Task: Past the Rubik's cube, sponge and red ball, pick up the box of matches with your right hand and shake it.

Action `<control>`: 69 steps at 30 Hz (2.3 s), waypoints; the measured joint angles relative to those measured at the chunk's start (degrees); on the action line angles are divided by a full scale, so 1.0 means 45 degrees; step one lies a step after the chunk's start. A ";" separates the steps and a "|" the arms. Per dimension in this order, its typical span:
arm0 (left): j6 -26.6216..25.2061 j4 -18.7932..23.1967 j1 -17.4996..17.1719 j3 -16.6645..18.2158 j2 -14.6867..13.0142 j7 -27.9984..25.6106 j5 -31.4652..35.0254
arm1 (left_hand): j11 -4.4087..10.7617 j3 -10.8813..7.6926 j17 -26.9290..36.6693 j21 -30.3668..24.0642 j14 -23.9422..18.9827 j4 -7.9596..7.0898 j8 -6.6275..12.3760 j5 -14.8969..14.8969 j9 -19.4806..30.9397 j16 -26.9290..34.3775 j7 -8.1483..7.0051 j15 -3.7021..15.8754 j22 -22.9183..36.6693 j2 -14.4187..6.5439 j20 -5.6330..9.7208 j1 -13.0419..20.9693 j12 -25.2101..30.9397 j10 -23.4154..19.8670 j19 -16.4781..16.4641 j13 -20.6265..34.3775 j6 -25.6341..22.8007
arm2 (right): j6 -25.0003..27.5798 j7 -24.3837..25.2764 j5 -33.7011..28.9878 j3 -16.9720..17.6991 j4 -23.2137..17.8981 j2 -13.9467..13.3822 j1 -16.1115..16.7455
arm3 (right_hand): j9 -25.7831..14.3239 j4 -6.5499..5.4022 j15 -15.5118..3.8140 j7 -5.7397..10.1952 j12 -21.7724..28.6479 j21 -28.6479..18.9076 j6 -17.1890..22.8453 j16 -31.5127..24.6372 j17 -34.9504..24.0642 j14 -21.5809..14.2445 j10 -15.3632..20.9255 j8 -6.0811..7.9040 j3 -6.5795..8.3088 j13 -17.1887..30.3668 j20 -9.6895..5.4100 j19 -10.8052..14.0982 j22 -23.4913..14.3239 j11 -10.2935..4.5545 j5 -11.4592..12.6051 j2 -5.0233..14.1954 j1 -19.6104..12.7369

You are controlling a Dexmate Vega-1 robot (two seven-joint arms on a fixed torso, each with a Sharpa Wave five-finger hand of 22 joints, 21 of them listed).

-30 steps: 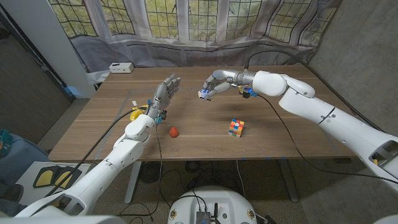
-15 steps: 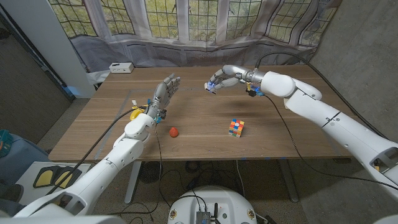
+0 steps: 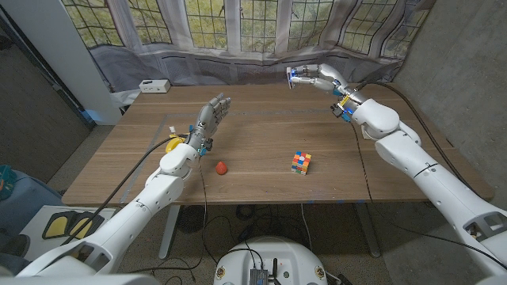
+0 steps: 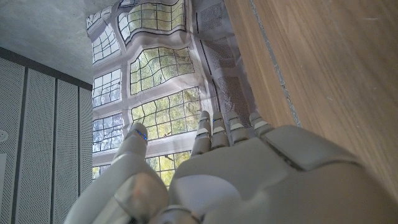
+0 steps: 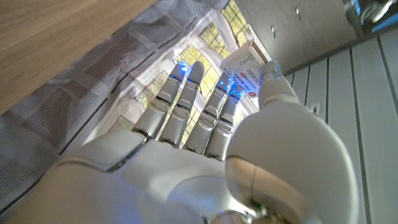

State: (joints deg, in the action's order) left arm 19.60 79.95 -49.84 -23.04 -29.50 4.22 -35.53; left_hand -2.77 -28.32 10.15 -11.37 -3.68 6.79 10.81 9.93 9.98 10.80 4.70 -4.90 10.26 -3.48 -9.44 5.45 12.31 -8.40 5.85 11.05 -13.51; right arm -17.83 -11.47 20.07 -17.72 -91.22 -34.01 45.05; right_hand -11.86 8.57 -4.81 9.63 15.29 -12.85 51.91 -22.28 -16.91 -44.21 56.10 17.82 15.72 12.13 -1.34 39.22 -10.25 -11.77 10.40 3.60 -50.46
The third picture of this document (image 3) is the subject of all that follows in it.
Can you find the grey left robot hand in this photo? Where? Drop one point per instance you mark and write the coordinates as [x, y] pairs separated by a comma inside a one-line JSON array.
[[208, 120]]

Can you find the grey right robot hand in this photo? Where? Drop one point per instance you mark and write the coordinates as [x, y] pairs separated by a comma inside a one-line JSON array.
[[328, 77]]

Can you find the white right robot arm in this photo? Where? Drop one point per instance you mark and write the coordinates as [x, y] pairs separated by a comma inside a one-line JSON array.
[[416, 166]]

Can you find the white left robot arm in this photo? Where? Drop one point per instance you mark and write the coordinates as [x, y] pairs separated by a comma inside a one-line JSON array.
[[158, 194]]

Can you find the red ball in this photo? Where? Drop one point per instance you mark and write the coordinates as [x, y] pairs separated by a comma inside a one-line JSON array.
[[221, 168]]

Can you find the white power strip box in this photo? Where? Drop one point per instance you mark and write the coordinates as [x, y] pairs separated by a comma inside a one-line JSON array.
[[154, 86]]

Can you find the multicoloured Rubik's cube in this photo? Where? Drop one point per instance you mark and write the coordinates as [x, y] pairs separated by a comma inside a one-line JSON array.
[[301, 163]]

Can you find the wooden table board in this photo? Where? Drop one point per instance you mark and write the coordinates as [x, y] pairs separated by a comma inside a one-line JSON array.
[[245, 114]]

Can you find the printed window backdrop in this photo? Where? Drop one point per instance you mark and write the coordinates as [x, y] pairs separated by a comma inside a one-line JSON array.
[[257, 39]]

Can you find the black round fan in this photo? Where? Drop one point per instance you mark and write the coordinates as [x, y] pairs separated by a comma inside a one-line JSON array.
[[192, 219]]

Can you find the white table leg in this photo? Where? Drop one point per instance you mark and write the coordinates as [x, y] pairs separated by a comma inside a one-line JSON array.
[[169, 229]]

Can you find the white robot torso base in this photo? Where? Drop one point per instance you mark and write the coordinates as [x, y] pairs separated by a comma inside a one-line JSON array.
[[273, 257]]

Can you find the grey table leg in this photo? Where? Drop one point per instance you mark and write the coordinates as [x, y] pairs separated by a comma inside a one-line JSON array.
[[368, 233]]

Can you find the yellow black foot pedal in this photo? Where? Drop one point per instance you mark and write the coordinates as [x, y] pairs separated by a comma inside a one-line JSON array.
[[57, 225], [84, 227]]

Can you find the grey computer module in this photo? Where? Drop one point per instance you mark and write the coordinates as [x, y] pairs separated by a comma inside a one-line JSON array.
[[258, 277]]

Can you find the blue upholstered seat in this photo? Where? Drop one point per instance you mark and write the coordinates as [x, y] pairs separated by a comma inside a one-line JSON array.
[[27, 198]]

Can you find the teal cloth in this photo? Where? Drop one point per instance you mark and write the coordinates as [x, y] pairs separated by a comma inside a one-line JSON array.
[[7, 182]]

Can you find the white pedal platform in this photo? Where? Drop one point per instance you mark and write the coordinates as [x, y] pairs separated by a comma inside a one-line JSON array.
[[35, 245]]

